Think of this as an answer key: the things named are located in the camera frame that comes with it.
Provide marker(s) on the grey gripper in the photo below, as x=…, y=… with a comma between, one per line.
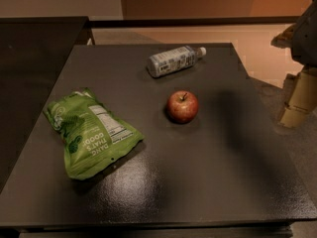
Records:
x=306, y=39

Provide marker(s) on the blue plastic water bottle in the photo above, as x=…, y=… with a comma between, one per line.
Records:
x=174, y=60

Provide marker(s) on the red apple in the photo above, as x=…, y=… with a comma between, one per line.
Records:
x=182, y=106

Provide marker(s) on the green snack bag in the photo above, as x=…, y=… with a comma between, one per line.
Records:
x=94, y=138

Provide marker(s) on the dark side table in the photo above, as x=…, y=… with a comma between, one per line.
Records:
x=33, y=52

